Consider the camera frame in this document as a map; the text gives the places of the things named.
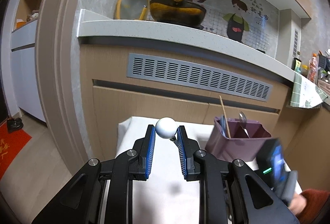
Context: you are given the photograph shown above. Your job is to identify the yellow-rimmed glass lid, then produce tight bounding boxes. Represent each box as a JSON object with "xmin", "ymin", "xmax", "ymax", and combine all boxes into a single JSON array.
[{"xmin": 113, "ymin": 0, "xmax": 150, "ymax": 21}]

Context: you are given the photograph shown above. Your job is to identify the light stone countertop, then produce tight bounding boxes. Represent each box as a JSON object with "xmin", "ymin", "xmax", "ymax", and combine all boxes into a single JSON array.
[{"xmin": 78, "ymin": 9, "xmax": 302, "ymax": 83}]

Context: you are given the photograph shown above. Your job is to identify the black countertop rack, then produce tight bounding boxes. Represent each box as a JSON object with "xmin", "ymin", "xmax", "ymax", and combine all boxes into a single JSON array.
[{"xmin": 318, "ymin": 51, "xmax": 330, "ymax": 77}]

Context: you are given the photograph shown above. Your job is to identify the black shoes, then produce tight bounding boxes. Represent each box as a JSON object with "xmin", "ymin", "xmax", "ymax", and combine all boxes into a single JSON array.
[{"xmin": 6, "ymin": 117, "xmax": 24, "ymax": 134}]

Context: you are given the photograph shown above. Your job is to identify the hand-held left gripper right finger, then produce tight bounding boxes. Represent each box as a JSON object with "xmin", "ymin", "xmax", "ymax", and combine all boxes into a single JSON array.
[{"xmin": 177, "ymin": 125, "xmax": 301, "ymax": 224}]

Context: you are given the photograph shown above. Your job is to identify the cartoon backsplash sticker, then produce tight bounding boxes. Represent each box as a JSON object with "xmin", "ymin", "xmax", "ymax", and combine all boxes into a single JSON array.
[{"xmin": 155, "ymin": 0, "xmax": 280, "ymax": 53}]

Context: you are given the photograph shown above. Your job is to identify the white tablecloth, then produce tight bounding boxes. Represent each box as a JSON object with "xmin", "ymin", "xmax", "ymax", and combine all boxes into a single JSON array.
[{"xmin": 115, "ymin": 116, "xmax": 302, "ymax": 224}]

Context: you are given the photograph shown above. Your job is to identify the red floor mat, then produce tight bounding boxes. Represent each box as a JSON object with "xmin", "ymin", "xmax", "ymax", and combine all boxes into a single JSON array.
[{"xmin": 0, "ymin": 129, "xmax": 33, "ymax": 180}]

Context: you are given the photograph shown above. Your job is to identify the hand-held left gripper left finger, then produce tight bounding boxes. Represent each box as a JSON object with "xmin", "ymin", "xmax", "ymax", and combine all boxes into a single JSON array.
[{"xmin": 32, "ymin": 125, "xmax": 157, "ymax": 224}]

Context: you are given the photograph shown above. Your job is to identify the white ball-end utensil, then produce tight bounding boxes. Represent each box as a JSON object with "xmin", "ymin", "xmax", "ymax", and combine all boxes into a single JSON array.
[{"xmin": 155, "ymin": 117, "xmax": 179, "ymax": 142}]

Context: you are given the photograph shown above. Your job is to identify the blue rice paddle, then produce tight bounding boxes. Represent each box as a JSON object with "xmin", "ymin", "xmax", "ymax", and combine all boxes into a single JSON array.
[{"xmin": 219, "ymin": 116, "xmax": 230, "ymax": 137}]

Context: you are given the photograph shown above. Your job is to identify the metal spoon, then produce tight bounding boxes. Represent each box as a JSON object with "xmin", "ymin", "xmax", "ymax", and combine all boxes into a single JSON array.
[{"xmin": 238, "ymin": 112, "xmax": 249, "ymax": 137}]

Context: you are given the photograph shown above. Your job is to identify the grey vent grille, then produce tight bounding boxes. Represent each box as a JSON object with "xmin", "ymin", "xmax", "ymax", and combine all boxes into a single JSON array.
[{"xmin": 126, "ymin": 53, "xmax": 274, "ymax": 102}]

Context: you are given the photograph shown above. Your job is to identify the person's right forearm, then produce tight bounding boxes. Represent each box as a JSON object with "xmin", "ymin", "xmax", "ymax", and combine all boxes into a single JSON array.
[{"xmin": 289, "ymin": 188, "xmax": 330, "ymax": 224}]

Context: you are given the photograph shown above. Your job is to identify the white storage cabinet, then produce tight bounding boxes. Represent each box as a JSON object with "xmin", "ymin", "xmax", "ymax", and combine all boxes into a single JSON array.
[{"xmin": 8, "ymin": 0, "xmax": 56, "ymax": 124}]

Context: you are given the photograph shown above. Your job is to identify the wooden kitchen cabinet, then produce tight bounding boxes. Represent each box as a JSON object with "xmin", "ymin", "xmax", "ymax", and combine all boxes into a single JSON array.
[{"xmin": 79, "ymin": 42, "xmax": 330, "ymax": 170}]

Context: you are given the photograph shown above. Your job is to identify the green checked cloth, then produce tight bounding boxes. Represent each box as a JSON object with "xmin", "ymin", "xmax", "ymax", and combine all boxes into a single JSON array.
[{"xmin": 289, "ymin": 73, "xmax": 328, "ymax": 110}]

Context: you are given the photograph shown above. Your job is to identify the small wall vent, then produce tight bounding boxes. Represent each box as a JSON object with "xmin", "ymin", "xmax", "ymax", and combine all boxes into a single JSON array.
[{"xmin": 292, "ymin": 29, "xmax": 300, "ymax": 57}]

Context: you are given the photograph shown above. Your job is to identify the wooden chopstick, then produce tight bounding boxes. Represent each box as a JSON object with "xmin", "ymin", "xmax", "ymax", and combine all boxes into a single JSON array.
[{"xmin": 219, "ymin": 95, "xmax": 231, "ymax": 137}]

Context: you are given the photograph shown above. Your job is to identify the purple utensil holder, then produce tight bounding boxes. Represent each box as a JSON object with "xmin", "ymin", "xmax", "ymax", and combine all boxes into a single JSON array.
[{"xmin": 205, "ymin": 116, "xmax": 272, "ymax": 163}]

